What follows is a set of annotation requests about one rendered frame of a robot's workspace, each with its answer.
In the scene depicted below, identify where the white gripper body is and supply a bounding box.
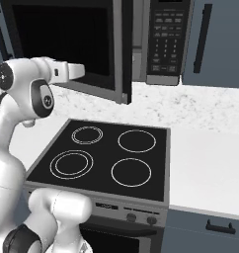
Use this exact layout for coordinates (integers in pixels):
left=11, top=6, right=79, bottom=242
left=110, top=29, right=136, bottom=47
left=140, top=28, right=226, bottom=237
left=67, top=62, right=87, bottom=82

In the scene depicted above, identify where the black microwave door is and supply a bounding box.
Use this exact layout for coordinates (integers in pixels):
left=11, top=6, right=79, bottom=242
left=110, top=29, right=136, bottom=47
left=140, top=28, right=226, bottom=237
left=0, top=0, right=135, bottom=106

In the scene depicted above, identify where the black oven door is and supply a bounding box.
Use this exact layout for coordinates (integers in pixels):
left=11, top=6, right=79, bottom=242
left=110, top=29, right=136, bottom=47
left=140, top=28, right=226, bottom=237
left=79, top=223, right=165, bottom=253

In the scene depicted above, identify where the black hob stove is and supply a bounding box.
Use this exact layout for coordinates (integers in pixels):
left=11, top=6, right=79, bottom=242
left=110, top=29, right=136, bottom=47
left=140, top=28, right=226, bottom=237
left=24, top=118, right=172, bottom=253

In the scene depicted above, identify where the dark stove knob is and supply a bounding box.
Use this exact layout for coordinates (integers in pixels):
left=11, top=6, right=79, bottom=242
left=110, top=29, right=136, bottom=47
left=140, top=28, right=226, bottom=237
left=125, top=212, right=137, bottom=223
left=146, top=215, right=158, bottom=226

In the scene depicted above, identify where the blue-grey drawer front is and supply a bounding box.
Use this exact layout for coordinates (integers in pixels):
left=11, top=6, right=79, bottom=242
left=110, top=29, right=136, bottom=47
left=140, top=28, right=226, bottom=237
left=161, top=209, right=239, bottom=253

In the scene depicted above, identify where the black cupboard door handle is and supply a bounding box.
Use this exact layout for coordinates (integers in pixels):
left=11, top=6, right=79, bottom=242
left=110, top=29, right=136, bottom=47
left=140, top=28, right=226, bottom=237
left=193, top=3, right=213, bottom=74
left=0, top=5, right=13, bottom=62

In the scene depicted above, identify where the black oven door handle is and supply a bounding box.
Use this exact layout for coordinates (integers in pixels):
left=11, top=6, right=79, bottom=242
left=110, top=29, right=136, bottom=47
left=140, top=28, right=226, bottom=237
left=79, top=222, right=158, bottom=238

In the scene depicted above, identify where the black drawer handle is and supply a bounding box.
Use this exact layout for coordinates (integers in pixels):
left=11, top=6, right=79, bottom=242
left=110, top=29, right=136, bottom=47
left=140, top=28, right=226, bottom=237
left=204, top=218, right=237, bottom=236

